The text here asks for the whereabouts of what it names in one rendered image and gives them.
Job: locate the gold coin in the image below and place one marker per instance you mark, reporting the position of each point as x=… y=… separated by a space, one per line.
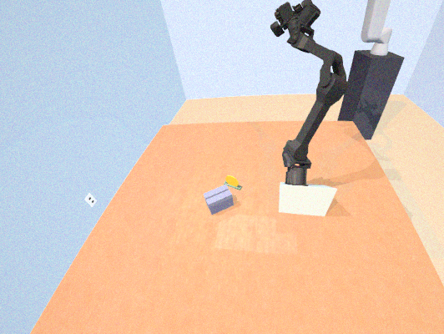
x=232 y=180

